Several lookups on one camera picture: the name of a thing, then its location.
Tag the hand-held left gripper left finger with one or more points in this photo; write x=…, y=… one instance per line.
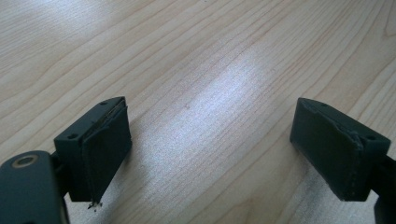
x=96, y=152

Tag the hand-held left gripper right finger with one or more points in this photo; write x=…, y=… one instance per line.
x=336, y=149

